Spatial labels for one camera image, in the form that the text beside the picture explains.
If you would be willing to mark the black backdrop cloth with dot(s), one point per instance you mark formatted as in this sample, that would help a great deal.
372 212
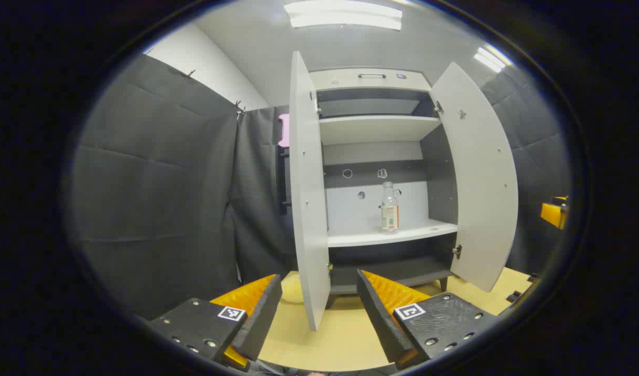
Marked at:
152 198

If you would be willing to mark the small ceiling light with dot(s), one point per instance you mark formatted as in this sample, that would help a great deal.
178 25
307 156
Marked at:
490 58

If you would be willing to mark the round yellow coaster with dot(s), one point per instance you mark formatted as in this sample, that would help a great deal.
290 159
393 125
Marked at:
293 288

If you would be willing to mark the grey cabinet door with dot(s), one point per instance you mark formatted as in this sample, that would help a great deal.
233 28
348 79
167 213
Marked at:
481 177
309 198

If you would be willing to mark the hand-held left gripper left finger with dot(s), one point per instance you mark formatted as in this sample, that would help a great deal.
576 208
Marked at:
262 318

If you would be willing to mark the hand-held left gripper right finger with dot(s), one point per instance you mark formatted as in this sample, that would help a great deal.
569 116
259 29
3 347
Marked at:
382 324

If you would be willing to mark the black table clamp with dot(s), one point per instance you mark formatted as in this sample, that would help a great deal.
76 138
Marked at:
513 296

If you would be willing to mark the large ceiling light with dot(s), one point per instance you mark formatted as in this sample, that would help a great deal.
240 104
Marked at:
345 14

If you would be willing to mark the grey cabinet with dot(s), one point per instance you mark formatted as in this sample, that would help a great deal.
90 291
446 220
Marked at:
374 128

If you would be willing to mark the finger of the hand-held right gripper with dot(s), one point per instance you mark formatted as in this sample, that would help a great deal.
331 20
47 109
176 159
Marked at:
553 214

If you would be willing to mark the clear plastic bottle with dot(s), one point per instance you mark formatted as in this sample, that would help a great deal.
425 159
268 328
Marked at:
390 209

